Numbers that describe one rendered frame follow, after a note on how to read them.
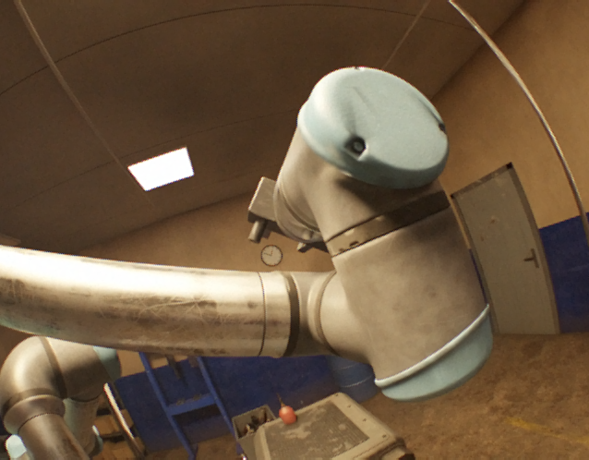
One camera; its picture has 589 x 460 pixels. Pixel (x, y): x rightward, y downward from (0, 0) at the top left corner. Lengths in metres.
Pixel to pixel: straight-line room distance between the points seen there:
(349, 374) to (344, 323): 3.56
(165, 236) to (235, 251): 1.09
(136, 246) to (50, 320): 4.12
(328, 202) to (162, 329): 0.16
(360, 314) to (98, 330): 0.21
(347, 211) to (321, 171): 0.03
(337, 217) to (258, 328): 0.13
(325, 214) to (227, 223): 4.01
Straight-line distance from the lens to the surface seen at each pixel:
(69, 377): 0.51
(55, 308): 0.27
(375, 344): 0.17
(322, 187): 0.16
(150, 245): 4.29
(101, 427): 4.70
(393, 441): 1.00
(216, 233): 4.13
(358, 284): 0.16
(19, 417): 0.47
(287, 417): 1.29
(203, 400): 3.80
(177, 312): 0.23
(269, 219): 0.33
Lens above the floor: 1.96
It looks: 9 degrees up
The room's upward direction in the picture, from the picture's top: 21 degrees counter-clockwise
